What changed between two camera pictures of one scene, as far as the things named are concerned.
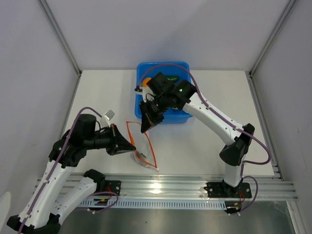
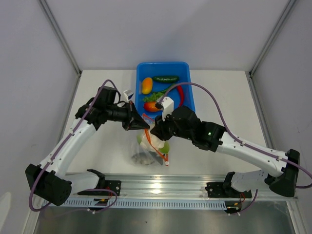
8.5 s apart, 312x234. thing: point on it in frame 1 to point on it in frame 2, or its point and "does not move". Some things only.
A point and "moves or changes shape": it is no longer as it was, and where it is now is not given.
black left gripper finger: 119,143 to 138,122
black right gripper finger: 147,122 to 161,132
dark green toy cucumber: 173,78 does not move
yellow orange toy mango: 145,81 does not move
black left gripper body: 102,140 to 125,114
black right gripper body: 156,108 to 169,125
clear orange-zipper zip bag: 144,154 moves or changes shape
